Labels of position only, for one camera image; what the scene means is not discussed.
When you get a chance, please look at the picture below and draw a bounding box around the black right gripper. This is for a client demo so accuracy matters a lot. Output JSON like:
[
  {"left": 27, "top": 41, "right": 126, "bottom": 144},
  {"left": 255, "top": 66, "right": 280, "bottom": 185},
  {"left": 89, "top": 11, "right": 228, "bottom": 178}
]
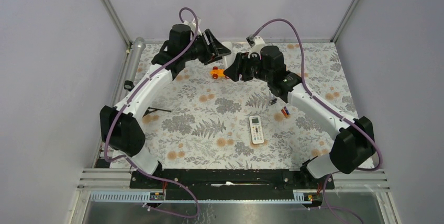
[{"left": 223, "top": 51, "right": 272, "bottom": 83}]

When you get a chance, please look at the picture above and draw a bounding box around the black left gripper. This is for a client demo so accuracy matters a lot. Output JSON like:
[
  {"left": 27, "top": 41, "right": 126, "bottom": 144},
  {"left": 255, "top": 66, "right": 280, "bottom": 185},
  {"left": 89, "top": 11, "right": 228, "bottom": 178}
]
[{"left": 183, "top": 30, "right": 231, "bottom": 65}]

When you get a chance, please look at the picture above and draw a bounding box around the blue purple battery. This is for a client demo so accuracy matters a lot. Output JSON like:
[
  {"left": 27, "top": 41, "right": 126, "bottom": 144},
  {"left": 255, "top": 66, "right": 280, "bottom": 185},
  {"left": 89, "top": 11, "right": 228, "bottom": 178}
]
[{"left": 284, "top": 106, "right": 290, "bottom": 115}]

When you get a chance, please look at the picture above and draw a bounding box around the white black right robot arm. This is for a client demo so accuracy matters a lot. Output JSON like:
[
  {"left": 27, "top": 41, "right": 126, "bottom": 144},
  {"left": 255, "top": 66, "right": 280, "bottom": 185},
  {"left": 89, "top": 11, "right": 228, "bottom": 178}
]
[{"left": 224, "top": 46, "right": 376, "bottom": 188}]

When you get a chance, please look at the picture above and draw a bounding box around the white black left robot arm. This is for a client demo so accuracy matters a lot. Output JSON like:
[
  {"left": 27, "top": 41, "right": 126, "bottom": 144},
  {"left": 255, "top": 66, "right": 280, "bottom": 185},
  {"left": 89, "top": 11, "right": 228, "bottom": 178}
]
[{"left": 99, "top": 24, "right": 232, "bottom": 188}]

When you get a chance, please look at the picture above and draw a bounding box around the white remote with screen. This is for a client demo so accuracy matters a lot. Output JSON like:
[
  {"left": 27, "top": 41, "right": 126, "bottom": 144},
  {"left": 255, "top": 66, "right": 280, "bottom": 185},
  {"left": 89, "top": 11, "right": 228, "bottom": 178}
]
[{"left": 249, "top": 116, "right": 264, "bottom": 144}]

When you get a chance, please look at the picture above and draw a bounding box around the orange toy car chassis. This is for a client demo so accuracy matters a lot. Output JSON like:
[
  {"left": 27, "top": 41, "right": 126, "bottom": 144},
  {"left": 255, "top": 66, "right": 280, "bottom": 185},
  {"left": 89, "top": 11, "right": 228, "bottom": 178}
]
[{"left": 210, "top": 66, "right": 229, "bottom": 79}]

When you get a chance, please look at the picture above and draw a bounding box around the floral patterned table mat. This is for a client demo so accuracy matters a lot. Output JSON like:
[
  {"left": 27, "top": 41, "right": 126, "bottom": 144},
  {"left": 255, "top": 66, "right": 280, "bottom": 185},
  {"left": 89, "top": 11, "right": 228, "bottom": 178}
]
[{"left": 109, "top": 42, "right": 375, "bottom": 170}]

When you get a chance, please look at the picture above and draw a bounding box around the silver microphone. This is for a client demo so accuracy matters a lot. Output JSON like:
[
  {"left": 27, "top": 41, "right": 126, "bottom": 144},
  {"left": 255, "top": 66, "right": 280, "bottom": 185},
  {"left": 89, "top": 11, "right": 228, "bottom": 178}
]
[{"left": 124, "top": 37, "right": 146, "bottom": 91}]

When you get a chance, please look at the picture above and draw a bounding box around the black mini tripod stand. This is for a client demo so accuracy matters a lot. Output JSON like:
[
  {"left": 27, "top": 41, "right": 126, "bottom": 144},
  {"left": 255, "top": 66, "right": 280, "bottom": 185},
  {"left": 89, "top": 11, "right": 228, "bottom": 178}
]
[{"left": 143, "top": 107, "right": 172, "bottom": 117}]

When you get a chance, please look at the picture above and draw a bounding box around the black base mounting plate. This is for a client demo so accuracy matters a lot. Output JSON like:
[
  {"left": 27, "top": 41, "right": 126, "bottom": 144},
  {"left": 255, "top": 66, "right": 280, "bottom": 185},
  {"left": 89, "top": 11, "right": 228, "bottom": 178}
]
[{"left": 129, "top": 167, "right": 335, "bottom": 200}]

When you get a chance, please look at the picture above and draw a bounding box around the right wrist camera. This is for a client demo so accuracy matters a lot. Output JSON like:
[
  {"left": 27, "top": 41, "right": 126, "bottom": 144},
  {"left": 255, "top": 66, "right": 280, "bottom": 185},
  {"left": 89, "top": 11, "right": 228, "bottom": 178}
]
[{"left": 246, "top": 35, "right": 265, "bottom": 59}]

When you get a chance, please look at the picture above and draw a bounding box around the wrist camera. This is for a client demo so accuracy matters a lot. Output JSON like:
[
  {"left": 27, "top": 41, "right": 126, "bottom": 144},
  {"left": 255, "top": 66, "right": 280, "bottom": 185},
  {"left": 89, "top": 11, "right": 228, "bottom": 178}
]
[
  {"left": 183, "top": 18, "right": 202, "bottom": 37},
  {"left": 246, "top": 35, "right": 265, "bottom": 59}
]

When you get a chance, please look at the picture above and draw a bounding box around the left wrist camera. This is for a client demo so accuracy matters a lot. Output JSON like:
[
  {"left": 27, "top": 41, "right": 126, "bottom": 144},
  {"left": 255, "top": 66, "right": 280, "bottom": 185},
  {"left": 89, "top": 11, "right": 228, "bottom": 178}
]
[{"left": 183, "top": 18, "right": 202, "bottom": 37}]

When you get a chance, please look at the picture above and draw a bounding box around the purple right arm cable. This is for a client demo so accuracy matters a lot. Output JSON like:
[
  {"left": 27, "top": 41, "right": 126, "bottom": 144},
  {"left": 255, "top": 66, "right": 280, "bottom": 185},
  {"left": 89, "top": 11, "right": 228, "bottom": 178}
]
[{"left": 252, "top": 18, "right": 384, "bottom": 224}]

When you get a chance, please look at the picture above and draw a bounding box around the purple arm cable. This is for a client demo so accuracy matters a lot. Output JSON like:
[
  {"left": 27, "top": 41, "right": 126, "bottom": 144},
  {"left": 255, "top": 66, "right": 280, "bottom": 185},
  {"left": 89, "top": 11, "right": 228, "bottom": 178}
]
[
  {"left": 252, "top": 18, "right": 384, "bottom": 224},
  {"left": 103, "top": 7, "right": 201, "bottom": 219}
]

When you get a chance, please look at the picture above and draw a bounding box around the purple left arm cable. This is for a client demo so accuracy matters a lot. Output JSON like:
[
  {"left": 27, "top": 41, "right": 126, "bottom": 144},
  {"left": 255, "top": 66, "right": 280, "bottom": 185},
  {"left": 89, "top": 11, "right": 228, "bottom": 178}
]
[{"left": 103, "top": 7, "right": 201, "bottom": 219}]

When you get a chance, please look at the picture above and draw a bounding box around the white slotted cable duct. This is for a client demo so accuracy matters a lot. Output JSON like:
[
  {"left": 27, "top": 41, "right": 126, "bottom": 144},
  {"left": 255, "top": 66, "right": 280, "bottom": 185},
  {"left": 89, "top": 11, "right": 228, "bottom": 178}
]
[{"left": 89, "top": 190, "right": 323, "bottom": 205}]

